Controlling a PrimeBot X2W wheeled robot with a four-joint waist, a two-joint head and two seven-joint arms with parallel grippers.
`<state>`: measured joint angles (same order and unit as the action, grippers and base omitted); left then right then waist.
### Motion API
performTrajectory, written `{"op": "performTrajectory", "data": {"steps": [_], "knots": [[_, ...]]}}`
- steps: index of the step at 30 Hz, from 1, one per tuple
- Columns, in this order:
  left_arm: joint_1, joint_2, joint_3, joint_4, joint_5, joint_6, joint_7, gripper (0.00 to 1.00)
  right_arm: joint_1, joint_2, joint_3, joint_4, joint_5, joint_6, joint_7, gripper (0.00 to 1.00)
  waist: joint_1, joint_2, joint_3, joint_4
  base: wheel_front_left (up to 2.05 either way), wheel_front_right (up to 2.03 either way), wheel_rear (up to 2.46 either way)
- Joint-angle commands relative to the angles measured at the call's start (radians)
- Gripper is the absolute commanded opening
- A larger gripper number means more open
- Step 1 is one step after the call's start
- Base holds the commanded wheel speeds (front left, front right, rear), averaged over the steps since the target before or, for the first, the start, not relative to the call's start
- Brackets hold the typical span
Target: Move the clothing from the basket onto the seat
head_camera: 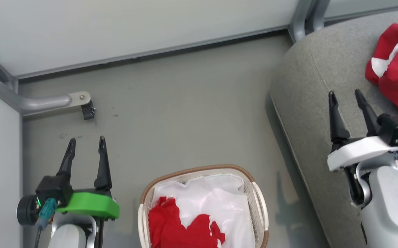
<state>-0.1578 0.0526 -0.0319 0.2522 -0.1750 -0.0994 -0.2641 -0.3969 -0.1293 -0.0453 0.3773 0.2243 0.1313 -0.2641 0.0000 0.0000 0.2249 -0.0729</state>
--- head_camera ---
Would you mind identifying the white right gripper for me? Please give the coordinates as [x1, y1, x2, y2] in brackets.
[327, 89, 398, 172]

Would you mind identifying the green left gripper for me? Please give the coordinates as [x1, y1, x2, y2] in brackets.
[55, 136, 120, 221]

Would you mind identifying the red garment in basket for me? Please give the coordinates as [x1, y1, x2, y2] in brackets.
[148, 196, 226, 248]

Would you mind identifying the white laundry basket brown rim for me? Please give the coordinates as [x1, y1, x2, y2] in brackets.
[138, 164, 270, 248]

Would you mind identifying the grey fabric sofa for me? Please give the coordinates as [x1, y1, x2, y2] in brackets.
[270, 6, 398, 248]

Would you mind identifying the red white garment on sofa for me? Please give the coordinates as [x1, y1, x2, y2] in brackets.
[365, 23, 398, 120]

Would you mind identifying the teal left cable connector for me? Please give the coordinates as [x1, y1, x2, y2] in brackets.
[36, 198, 58, 230]

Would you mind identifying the grey metal partition post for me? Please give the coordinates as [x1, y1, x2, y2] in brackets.
[287, 0, 331, 43]

